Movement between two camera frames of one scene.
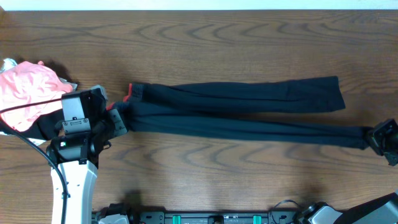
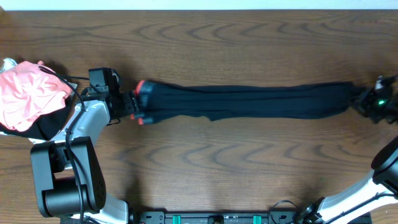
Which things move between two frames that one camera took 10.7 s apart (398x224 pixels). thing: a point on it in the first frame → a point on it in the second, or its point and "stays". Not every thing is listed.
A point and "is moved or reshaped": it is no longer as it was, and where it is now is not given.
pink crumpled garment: x=28 y=83 stays
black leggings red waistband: x=307 y=111 is moved or reshaped
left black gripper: x=119 y=127 → x=125 y=98
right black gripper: x=377 y=139 → x=365 y=101
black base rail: x=277 y=216 stays
